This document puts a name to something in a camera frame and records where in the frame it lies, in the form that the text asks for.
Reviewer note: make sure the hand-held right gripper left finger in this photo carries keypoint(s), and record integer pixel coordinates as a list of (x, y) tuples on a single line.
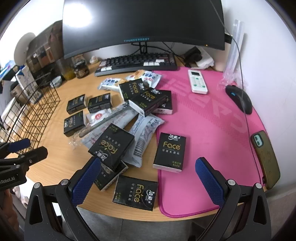
[(85, 183)]

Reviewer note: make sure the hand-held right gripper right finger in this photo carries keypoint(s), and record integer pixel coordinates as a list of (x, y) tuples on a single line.
[(208, 183)]

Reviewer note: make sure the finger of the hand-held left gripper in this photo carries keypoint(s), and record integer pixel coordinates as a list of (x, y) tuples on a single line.
[(19, 144), (34, 154)]

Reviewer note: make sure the single black tissue packet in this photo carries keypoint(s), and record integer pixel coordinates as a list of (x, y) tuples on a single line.
[(74, 122)]

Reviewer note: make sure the wooden desktop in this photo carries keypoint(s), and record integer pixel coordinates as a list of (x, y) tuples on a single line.
[(60, 162)]

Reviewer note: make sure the clear plastic wrapper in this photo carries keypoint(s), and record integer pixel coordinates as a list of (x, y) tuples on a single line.
[(75, 140)]

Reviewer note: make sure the grey stick sachet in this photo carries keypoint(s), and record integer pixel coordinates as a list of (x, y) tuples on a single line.
[(101, 124)]

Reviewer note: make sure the phone in green case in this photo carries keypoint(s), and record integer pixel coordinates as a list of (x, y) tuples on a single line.
[(266, 160)]

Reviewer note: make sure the person's grey pants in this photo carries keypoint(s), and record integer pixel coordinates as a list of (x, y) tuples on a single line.
[(129, 228)]

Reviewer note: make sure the white printed box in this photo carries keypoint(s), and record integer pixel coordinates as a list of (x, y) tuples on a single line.
[(25, 80)]

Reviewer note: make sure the pink desk mat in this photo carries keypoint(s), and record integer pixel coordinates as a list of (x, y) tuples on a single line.
[(208, 115)]

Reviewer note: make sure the white packet with red circle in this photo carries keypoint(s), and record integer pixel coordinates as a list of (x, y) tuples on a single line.
[(97, 115)]

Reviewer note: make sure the small white cup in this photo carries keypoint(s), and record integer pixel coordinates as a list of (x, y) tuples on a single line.
[(56, 81)]

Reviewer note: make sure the long white sachet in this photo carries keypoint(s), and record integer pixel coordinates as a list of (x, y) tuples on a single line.
[(123, 115), (145, 132)]

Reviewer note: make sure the clear glass container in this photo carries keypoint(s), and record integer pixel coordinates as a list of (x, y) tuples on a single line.
[(67, 71)]

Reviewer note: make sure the black computer mouse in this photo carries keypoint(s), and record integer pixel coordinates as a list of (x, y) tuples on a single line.
[(239, 99)]

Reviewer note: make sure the white round lamp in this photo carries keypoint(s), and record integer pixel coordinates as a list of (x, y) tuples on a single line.
[(23, 48)]

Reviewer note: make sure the clear storage shelf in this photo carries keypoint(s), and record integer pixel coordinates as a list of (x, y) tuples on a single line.
[(44, 51)]

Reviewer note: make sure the dark glass jar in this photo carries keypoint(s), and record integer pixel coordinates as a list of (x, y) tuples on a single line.
[(81, 69)]

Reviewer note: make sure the white blue cracker packet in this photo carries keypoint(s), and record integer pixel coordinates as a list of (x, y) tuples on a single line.
[(109, 83), (150, 77)]

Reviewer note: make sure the white remote control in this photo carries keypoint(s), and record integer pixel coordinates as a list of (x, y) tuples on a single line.
[(196, 81)]

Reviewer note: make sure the small white duck figure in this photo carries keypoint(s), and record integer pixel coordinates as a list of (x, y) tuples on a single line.
[(93, 59)]

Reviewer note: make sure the white power strip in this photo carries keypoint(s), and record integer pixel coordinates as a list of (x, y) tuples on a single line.
[(205, 61)]

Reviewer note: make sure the clear plastic bag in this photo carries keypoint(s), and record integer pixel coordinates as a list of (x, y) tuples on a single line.
[(233, 58)]

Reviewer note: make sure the black charger plug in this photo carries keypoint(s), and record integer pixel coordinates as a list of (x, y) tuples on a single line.
[(193, 54)]

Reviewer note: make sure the black and white keyboard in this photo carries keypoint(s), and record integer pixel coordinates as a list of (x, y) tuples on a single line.
[(138, 62)]

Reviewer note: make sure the black monitor stand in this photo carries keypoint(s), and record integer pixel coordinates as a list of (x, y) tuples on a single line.
[(143, 47)]

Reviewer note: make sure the black curved monitor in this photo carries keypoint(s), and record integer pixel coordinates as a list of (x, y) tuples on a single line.
[(138, 20)]

